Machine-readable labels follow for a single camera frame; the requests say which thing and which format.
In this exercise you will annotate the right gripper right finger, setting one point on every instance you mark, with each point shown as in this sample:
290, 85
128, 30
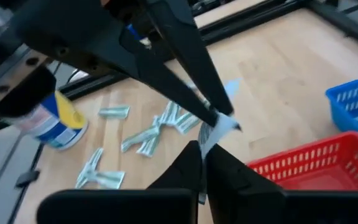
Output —
238, 193

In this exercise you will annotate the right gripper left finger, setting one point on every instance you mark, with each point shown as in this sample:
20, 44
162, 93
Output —
185, 174

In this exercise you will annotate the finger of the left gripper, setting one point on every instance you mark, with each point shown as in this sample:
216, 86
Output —
89, 37
191, 53

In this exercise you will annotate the green striped bandage wrapper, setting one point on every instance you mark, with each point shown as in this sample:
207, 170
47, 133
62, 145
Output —
186, 123
109, 179
149, 147
89, 168
140, 137
169, 113
113, 112

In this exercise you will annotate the white-lidded wipes canister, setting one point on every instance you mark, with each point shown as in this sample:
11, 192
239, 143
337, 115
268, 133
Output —
57, 124

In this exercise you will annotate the red plastic basket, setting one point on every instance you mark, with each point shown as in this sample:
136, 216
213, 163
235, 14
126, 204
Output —
322, 180

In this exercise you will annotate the blue plastic basket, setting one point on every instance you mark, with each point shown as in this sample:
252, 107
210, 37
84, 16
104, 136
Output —
340, 109

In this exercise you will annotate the black aluminium table frame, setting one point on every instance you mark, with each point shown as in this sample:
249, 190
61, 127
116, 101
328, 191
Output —
89, 85

